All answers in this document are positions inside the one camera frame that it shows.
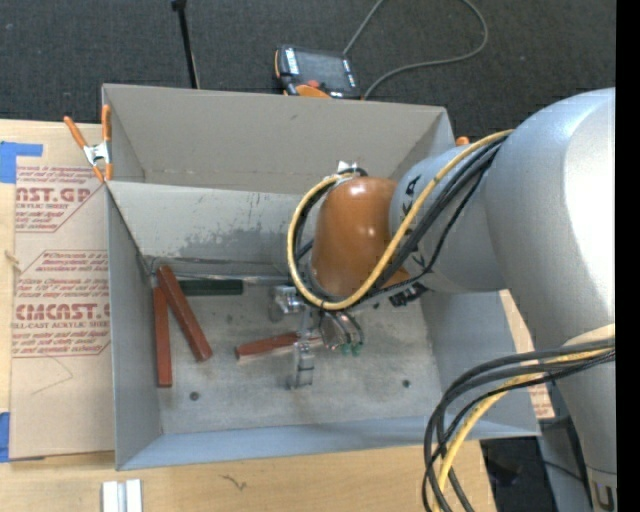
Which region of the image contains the red-brown flat block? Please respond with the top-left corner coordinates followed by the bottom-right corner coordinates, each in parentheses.
top-left (156, 265), bottom-right (214, 363)
top-left (234, 332), bottom-right (303, 361)
top-left (153, 285), bottom-right (174, 389)

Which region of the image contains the brown cardboard board, red print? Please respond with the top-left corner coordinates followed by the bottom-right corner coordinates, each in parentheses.
top-left (0, 118), bottom-right (557, 464)

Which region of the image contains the black cylinder on white bracket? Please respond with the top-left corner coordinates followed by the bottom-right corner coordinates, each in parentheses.
top-left (388, 282), bottom-right (429, 309)

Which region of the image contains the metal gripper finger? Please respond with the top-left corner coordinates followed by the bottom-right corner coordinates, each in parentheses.
top-left (286, 342), bottom-right (317, 391)
top-left (268, 285), bottom-right (305, 323)

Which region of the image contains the dark green flat block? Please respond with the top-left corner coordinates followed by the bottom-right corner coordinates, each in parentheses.
top-left (176, 278), bottom-right (245, 297)

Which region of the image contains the grey metal bin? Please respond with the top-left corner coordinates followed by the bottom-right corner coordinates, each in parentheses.
top-left (101, 83), bottom-right (542, 472)

